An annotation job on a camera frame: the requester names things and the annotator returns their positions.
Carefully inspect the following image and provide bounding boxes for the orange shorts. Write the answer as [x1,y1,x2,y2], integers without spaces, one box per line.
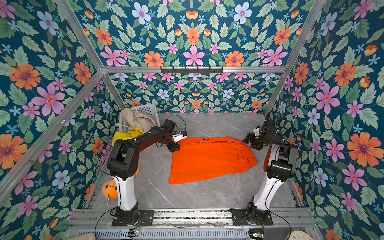
[169,137,258,185]

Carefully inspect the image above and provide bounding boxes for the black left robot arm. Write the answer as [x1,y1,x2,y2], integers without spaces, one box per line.
[107,119,187,226]

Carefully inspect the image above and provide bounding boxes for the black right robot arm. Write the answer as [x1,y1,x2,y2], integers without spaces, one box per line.
[243,118,299,225]

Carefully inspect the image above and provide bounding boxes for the beige shorts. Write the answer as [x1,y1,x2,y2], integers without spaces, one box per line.
[121,109,156,133]

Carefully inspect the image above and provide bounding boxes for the yellow shorts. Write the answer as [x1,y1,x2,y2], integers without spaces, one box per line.
[112,128,143,146]

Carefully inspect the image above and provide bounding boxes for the white plastic laundry basket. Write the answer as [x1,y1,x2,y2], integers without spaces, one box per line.
[116,104,161,133]

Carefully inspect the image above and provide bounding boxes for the orange fish plush toy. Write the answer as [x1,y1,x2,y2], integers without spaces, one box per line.
[102,180,118,200]

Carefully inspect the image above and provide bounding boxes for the white round device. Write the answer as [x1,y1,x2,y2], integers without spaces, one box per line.
[285,231,313,240]

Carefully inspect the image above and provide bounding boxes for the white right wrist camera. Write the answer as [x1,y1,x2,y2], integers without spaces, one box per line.
[253,127,261,137]

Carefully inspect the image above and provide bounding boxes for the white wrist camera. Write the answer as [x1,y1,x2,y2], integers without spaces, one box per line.
[172,131,188,143]
[253,127,261,137]

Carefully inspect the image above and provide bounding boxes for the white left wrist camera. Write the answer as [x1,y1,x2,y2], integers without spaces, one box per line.
[172,131,188,143]

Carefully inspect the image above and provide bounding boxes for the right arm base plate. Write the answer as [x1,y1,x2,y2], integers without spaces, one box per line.
[230,209,273,226]

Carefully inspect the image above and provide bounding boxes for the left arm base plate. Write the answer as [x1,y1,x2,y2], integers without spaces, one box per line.
[112,209,155,227]

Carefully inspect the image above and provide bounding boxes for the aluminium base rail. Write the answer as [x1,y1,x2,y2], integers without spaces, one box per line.
[64,208,323,240]

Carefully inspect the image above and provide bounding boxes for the black hook rail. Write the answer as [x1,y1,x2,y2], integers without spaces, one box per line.
[160,67,224,74]

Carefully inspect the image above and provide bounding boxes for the aluminium frame post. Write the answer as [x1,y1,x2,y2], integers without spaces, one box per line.
[56,1,126,110]

